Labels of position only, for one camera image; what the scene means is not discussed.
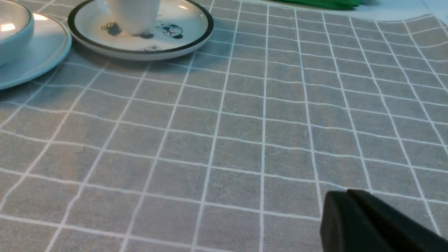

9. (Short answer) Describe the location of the shallow grey-rimmed bowl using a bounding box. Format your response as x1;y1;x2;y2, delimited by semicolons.
0;0;35;67

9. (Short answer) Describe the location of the green backdrop cloth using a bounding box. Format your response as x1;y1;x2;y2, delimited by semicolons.
274;0;360;10

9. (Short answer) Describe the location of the large pale green-rimmed plate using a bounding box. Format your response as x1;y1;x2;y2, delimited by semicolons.
0;13;72;90

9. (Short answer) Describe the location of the black-rimmed cartoon plate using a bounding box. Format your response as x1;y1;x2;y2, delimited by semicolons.
68;0;215;61

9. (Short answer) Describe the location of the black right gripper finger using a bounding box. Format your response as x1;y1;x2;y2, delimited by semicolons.
320;189;448;252

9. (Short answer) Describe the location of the grey checked tablecloth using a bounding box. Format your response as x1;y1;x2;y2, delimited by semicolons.
1;0;447;252

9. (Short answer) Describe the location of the black-rimmed white cup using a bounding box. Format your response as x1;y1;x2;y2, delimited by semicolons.
106;0;161;35

